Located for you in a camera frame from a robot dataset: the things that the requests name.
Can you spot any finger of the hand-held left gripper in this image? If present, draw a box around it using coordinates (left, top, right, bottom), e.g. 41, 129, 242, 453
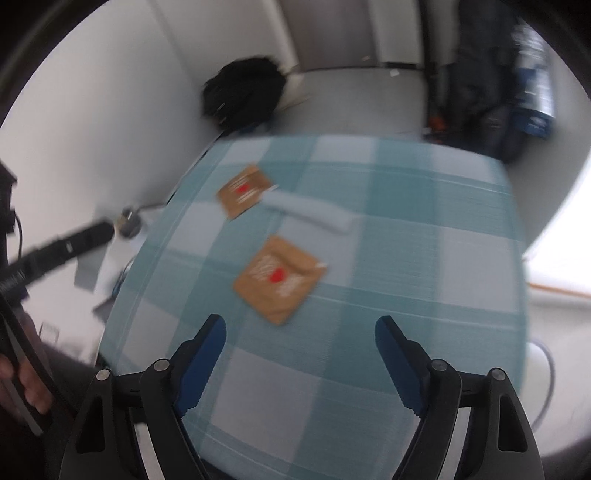
25, 220, 114, 278

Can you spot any white plastic bag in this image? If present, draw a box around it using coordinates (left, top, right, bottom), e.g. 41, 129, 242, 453
277, 71, 311, 110

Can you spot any grey brown door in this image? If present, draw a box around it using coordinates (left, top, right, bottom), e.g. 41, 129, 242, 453
281, 0, 424, 71

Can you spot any black hanging jacket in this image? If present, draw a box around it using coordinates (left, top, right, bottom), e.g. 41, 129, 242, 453
425, 0, 528, 163

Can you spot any grey round metal object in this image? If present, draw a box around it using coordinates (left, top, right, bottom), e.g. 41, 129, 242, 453
117, 208, 145, 239

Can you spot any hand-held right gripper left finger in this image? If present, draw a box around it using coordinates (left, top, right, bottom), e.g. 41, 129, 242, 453
59, 314, 227, 480

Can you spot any black backpack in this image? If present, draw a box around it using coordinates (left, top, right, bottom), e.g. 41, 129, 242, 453
202, 55, 287, 133

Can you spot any silver folded umbrella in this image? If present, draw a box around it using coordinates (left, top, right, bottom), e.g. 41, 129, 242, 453
512, 18, 556, 140

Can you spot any plaid teal tablecloth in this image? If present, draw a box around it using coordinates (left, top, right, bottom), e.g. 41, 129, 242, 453
95, 134, 530, 480

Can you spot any person's left hand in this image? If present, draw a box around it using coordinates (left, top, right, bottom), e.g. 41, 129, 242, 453
0, 314, 54, 415

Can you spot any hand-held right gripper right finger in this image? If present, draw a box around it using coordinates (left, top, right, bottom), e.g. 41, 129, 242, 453
375, 316, 546, 480

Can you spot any brown packet with red mark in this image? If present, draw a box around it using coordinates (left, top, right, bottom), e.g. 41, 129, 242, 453
216, 165, 278, 221
232, 234, 328, 326

